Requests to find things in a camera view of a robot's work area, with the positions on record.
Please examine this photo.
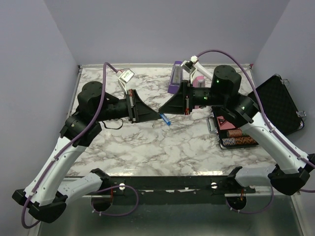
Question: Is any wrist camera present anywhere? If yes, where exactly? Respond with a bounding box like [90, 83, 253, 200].
[116, 69, 134, 94]
[181, 56, 199, 83]

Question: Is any pink metronome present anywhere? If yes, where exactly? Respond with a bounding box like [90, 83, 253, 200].
[192, 76, 205, 88]

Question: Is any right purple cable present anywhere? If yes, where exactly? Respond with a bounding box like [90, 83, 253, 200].
[196, 50, 315, 193]

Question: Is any orange poker chip roll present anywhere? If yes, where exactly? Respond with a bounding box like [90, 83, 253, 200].
[226, 129, 244, 138]

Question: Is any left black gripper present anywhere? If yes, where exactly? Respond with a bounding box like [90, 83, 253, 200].
[94, 88, 162, 122]

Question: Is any black poker chip case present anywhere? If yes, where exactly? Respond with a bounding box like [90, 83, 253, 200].
[212, 74, 305, 149]

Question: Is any green poker chip roll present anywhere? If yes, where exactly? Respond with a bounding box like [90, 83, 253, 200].
[242, 131, 250, 137]

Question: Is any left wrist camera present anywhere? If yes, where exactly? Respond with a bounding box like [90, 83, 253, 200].
[116, 69, 134, 94]

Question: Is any purple metronome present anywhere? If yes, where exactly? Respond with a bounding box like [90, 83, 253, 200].
[168, 61, 183, 94]

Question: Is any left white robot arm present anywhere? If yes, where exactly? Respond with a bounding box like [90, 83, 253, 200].
[12, 81, 160, 223]

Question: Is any blue key tag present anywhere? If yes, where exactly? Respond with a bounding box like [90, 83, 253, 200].
[159, 113, 171, 126]

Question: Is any blue orange chip roll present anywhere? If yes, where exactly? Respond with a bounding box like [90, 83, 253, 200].
[222, 137, 257, 146]

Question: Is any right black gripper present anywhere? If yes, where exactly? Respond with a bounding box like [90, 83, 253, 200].
[158, 81, 226, 116]

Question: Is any white toy microphone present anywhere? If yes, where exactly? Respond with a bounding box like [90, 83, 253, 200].
[195, 62, 214, 80]

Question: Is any red playing card deck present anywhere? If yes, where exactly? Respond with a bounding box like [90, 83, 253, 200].
[217, 116, 238, 131]

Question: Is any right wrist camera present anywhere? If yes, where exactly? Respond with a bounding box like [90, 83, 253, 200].
[181, 56, 199, 83]

